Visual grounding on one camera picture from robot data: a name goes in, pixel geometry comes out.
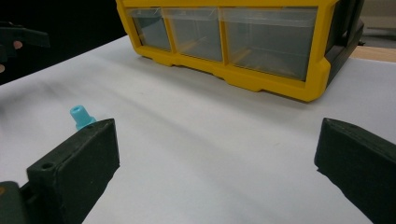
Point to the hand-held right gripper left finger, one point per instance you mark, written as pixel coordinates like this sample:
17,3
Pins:
77,161

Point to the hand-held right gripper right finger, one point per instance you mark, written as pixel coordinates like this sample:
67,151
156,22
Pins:
358,161

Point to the small blue plastic nozzle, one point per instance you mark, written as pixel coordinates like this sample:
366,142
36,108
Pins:
80,115

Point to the yellow and black drawer cabinet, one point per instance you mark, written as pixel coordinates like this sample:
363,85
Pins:
314,84

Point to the small clear plastic drawer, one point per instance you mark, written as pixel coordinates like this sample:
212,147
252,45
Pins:
151,31

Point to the large clear plastic drawer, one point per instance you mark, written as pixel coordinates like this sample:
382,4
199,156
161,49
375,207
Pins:
267,43

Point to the medium clear plastic drawer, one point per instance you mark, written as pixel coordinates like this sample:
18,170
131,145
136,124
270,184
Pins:
197,35

